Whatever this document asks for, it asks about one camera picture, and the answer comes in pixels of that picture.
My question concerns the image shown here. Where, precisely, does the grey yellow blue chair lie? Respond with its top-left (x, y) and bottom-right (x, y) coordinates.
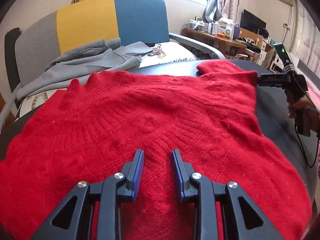
top-left (4, 0), bottom-right (226, 111)

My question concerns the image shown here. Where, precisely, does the grey garment on chair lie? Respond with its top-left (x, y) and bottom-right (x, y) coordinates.
top-left (17, 38), bottom-right (152, 100)

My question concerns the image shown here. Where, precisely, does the black monitor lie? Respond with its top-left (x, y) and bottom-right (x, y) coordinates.
top-left (240, 9), bottom-right (266, 34)

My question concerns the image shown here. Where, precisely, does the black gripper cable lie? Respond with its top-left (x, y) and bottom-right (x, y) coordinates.
top-left (294, 123), bottom-right (320, 169)

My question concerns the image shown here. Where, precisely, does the red knit sweater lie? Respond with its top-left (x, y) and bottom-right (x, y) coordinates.
top-left (1, 60), bottom-right (312, 239)

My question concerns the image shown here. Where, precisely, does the right hand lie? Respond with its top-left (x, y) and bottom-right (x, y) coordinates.
top-left (286, 95), bottom-right (319, 135)

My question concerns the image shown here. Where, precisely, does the white printed cushion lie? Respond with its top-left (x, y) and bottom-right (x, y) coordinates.
top-left (17, 42), bottom-right (197, 118)

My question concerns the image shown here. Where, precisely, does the cluttered wooden desk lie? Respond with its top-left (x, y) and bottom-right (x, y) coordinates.
top-left (181, 27), bottom-right (272, 65)

